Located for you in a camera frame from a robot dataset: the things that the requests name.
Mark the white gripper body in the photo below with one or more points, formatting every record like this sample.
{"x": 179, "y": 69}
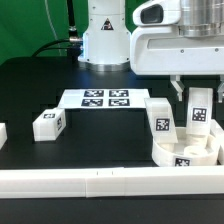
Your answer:
{"x": 178, "y": 37}

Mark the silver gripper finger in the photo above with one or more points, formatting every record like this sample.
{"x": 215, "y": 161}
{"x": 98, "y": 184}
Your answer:
{"x": 220, "y": 90}
{"x": 178, "y": 85}

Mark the white round stool seat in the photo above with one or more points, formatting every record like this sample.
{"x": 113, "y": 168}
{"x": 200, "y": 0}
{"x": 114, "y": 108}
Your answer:
{"x": 186, "y": 155}

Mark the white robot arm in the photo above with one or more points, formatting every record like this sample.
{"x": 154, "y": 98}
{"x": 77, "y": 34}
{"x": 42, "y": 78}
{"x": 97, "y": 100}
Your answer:
{"x": 106, "y": 42}

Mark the white marker tag sheet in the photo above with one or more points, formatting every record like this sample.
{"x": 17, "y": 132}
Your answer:
{"x": 103, "y": 98}

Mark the white U-shaped fence frame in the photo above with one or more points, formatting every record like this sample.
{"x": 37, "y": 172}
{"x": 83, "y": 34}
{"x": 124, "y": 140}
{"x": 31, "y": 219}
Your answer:
{"x": 86, "y": 161}

